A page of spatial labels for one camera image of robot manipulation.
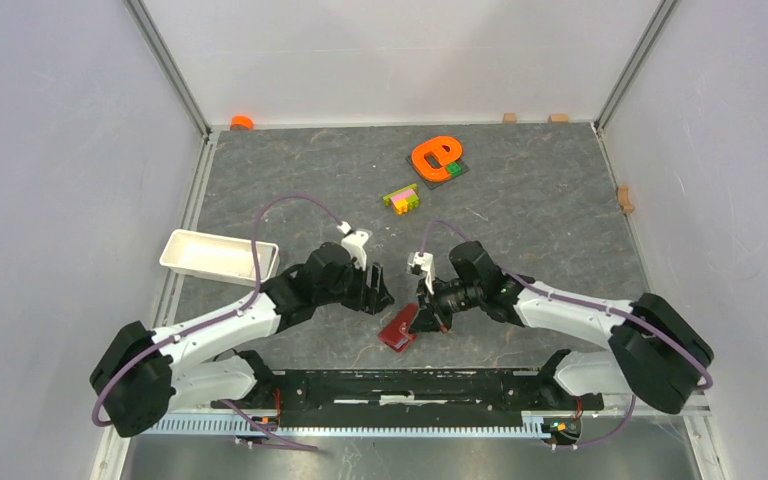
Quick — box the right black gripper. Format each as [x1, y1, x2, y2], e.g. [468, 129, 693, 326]
[408, 275, 483, 335]

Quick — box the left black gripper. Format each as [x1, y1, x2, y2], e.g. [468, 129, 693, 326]
[315, 256, 394, 315]

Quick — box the red card holder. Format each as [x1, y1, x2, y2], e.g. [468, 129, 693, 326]
[377, 303, 419, 353]

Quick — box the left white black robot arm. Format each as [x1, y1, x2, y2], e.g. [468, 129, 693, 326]
[89, 242, 394, 438]

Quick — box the colourful toy brick stack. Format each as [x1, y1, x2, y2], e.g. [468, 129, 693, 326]
[382, 183, 420, 215]

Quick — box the green toy brick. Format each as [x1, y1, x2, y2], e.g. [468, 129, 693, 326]
[446, 163, 463, 177]

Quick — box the orange e-shaped block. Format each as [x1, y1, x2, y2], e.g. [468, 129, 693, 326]
[409, 136, 464, 185]

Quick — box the white plastic tray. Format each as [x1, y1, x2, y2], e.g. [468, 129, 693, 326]
[159, 229, 256, 287]

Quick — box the orange round cap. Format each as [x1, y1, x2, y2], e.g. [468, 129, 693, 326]
[229, 115, 254, 131]

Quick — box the curved wooden piece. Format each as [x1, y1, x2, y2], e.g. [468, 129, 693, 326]
[616, 185, 635, 215]

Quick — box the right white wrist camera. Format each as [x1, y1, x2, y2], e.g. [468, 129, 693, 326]
[407, 251, 436, 296]

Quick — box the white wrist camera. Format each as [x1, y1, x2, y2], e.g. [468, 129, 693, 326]
[337, 221, 372, 271]
[407, 251, 436, 296]

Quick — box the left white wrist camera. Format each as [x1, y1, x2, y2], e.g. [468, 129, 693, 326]
[337, 221, 372, 271]

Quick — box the dark square base plate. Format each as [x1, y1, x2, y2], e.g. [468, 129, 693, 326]
[405, 155, 470, 190]

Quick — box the grey cable duct comb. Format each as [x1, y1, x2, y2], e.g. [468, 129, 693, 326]
[144, 412, 550, 440]

